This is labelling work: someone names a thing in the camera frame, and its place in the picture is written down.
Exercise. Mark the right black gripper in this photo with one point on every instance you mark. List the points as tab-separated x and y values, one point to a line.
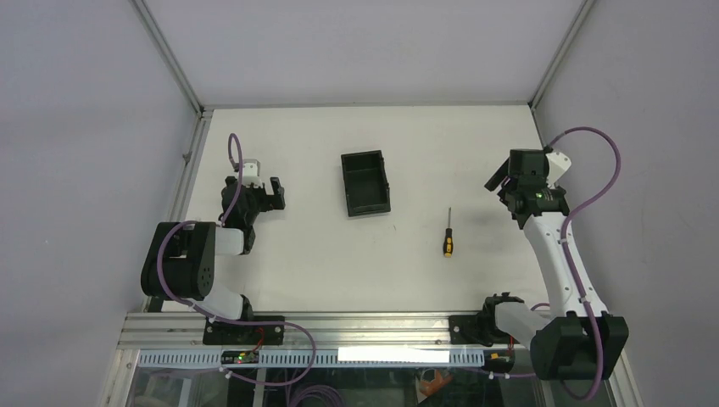
506	183

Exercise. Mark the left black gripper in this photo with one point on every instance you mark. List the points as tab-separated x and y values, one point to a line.
265	198

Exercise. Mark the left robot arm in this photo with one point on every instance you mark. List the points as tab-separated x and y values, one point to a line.
181	264

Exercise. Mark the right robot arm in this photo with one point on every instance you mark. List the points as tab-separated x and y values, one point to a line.
580	339

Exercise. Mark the black plastic bin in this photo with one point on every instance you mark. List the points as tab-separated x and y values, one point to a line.
366	187

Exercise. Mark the orange object under table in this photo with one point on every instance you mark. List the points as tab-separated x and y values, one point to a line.
430	381

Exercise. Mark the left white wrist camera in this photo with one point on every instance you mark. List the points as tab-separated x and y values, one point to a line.
251	174

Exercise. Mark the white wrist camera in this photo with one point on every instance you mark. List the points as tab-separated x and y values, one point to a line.
559	164
251	174

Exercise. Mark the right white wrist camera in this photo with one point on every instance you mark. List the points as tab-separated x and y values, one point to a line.
559	164

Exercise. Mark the yellow black handled screwdriver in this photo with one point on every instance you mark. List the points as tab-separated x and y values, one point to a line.
448	241

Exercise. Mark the white slotted cable duct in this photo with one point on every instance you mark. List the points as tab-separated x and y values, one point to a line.
343	357

